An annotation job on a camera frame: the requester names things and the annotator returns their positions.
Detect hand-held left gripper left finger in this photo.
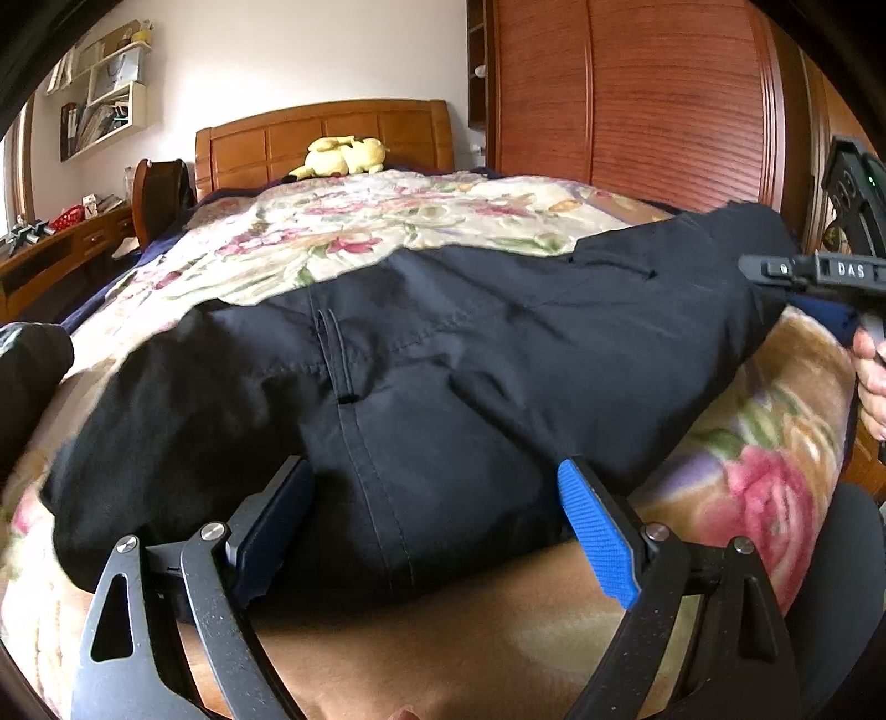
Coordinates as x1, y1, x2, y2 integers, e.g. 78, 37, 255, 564
69, 453, 320, 720

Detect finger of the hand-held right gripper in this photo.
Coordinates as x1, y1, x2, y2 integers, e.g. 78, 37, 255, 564
737, 253, 819, 293

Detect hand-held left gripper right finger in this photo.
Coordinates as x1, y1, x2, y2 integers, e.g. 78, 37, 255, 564
557, 455, 805, 720

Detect black jacket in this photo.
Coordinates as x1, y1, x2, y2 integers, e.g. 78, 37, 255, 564
40, 200, 801, 614

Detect person's right hand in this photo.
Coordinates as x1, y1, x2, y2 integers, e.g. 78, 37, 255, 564
850, 328, 886, 444

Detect floral blanket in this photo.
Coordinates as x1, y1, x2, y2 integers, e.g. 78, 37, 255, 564
0, 169, 861, 720

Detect wooden door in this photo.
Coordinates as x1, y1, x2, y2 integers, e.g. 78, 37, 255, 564
768, 14, 886, 501

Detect wooden wardrobe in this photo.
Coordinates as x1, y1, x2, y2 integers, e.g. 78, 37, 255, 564
467, 0, 812, 233

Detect black cloth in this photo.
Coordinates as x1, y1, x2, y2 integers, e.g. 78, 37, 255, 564
785, 483, 886, 720

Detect dark grey garment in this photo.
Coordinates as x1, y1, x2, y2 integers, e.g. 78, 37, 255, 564
0, 321, 76, 480

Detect wooden chair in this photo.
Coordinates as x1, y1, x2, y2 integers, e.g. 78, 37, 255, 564
131, 158, 198, 251

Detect wooden desk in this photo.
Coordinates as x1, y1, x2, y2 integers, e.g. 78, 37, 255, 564
0, 200, 141, 326

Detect yellow plush toy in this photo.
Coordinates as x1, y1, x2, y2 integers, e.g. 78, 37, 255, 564
286, 135, 387, 183

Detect wooden bed headboard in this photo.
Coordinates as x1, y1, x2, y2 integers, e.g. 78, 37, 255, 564
194, 99, 456, 206

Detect white wall shelf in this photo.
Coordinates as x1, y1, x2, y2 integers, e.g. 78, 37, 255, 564
44, 20, 154, 164

